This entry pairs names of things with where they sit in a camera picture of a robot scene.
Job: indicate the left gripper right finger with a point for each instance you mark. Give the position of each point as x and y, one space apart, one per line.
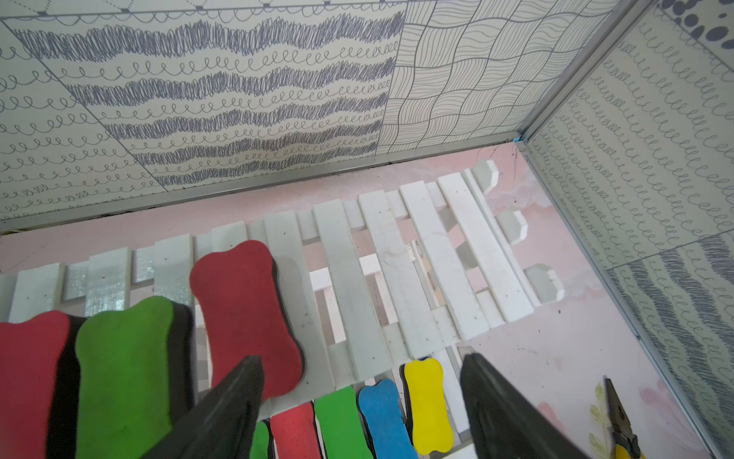
502 422

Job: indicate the lower shelf green eraser outer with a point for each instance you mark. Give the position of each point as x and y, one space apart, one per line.
262 442

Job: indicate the shelf red eraser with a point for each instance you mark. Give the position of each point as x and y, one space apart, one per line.
295 433
241 303
40 386

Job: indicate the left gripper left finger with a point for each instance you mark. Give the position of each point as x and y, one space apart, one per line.
223 424

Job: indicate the lower shelf yellow eraser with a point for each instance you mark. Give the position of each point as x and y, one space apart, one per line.
427 417

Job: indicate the yellow handled pliers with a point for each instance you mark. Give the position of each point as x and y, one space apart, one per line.
625 442

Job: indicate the lower shelf green eraser inner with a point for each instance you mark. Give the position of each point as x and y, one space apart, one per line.
340 424

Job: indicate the shelf green eraser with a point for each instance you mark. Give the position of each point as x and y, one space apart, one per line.
135 378
340 424
262 442

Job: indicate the lower shelf blue eraser inner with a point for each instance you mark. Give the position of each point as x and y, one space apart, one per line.
380 406

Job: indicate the top shelf green eraser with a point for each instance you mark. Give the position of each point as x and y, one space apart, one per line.
135 378

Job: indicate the white wooden slatted shelf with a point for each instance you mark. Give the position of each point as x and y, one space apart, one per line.
367 285

